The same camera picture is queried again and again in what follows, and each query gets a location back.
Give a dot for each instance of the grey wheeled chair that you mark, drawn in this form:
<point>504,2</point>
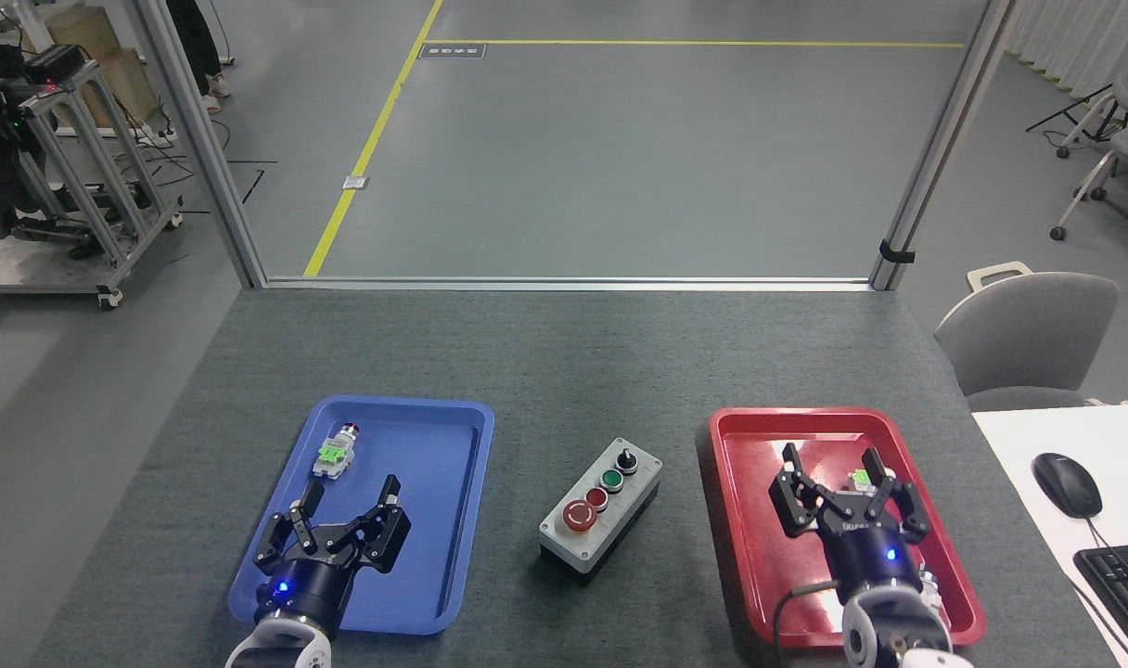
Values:
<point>1121,139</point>

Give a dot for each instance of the green-labelled push button switch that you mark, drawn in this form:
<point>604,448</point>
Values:
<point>863,479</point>

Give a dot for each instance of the grey control box with buttons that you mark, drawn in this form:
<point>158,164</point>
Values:
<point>601,510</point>

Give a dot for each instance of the silver aluminium rail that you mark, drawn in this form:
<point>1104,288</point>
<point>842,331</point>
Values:
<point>564,282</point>

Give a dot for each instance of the white desk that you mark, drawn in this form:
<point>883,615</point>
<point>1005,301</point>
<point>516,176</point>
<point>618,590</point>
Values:
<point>1037,436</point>

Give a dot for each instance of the dark floor label sign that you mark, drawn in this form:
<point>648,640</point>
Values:
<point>453,51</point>

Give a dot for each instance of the silver floor socket plate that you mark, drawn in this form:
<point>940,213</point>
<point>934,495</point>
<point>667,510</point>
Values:
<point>355,183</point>

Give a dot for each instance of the small white switch part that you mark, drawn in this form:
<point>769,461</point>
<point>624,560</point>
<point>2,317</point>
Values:
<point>931,584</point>

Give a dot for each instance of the black computer mouse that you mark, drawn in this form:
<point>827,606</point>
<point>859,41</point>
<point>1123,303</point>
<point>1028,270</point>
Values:
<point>1067,484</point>

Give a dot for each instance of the grey office chair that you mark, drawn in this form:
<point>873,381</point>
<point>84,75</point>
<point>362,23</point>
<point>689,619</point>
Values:
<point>1028,343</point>

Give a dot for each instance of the aluminium frame cart on wheels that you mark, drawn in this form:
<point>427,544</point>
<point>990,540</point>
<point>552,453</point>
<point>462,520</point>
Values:
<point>82,186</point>

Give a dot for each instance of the cardboard box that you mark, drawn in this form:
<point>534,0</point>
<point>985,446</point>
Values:
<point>100,65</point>

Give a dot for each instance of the black clip on post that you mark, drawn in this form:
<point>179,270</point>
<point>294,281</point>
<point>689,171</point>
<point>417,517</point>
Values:
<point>895,252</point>

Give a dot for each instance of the red-headed push button switch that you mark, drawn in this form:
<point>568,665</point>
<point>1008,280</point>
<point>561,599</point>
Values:
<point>334,453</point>

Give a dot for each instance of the person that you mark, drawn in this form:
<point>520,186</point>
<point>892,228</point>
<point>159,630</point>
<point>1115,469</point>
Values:
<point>198,46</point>

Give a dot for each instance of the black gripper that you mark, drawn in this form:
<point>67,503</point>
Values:
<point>309,589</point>
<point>870,561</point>

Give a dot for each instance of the white curtain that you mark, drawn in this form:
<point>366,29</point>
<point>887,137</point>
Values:
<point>1083,37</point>

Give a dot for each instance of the blue plastic tray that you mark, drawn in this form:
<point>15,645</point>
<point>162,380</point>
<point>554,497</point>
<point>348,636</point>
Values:
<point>434,464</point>

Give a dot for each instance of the red plastic tray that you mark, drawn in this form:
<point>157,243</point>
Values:
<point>749,501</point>

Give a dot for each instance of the black keyboard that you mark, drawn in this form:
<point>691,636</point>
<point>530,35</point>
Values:
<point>1125,584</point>

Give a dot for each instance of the silver aluminium post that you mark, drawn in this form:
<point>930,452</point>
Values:
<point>944,139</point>
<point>202,139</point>

